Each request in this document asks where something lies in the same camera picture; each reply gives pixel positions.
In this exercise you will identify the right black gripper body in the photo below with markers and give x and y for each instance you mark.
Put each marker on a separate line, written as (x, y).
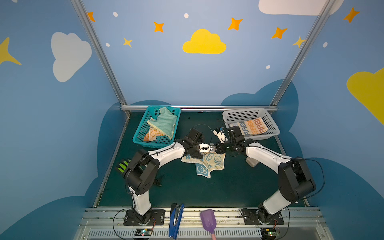
(223, 147)

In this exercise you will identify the orange striped rabbit towel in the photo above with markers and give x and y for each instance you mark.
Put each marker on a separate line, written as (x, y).
(252, 127)

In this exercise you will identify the blue rabbit pattern towel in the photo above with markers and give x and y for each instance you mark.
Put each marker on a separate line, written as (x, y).
(209, 162)

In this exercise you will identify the plain mint green towel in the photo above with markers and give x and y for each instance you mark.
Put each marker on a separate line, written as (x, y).
(165, 122)

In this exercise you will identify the teal plastic basket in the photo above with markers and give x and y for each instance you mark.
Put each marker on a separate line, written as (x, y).
(143, 128)

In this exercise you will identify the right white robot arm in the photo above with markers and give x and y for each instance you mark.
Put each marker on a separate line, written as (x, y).
(295, 178)

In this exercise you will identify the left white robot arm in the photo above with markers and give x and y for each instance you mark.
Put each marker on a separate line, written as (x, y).
(140, 172)

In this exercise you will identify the grey sponge block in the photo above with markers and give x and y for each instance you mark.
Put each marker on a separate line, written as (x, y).
(252, 162)

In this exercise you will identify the grey plastic basket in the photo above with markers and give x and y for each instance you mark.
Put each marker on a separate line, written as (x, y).
(234, 116)

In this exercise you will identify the orange cream patterned towel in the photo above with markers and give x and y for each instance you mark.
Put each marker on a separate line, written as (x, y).
(152, 135)

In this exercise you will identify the blue stapler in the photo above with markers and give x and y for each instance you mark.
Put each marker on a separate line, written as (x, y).
(175, 219)

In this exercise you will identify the purple plastic scoop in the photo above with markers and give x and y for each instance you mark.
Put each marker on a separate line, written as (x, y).
(209, 222)

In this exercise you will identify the right green circuit board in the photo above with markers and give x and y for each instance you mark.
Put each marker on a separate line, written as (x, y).
(268, 234)

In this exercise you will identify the green circuit board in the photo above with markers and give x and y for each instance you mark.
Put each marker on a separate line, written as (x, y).
(143, 232)
(268, 234)

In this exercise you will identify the left green circuit board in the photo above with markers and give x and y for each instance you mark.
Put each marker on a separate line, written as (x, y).
(143, 232)

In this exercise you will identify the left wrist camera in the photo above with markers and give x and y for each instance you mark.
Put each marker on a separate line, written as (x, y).
(206, 148)

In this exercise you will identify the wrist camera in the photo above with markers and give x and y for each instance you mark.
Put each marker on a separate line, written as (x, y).
(220, 133)
(206, 148)

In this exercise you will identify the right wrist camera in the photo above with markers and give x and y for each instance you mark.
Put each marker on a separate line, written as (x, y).
(220, 133)

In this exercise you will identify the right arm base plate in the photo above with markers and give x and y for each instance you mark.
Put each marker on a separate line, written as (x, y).
(261, 217)

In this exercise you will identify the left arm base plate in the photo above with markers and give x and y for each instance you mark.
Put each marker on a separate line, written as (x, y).
(152, 217)

